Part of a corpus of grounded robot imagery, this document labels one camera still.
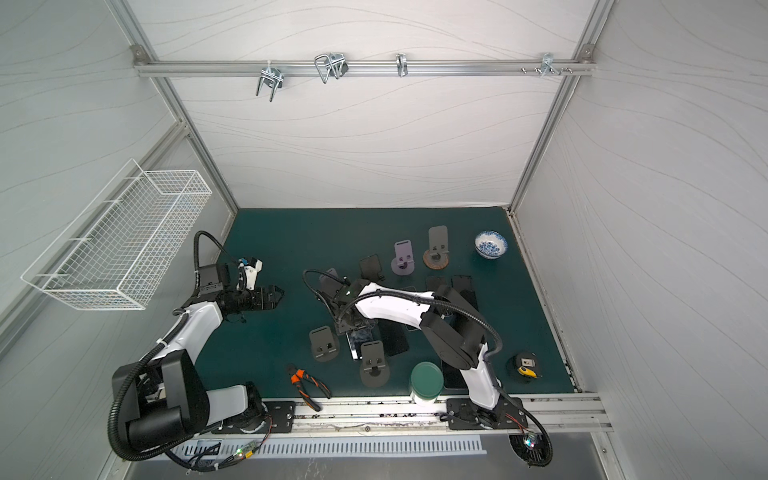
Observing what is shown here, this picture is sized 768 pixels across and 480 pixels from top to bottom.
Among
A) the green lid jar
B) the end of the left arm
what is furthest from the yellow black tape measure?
the end of the left arm

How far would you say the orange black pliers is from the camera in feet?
2.55

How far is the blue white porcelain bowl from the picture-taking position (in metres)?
1.06
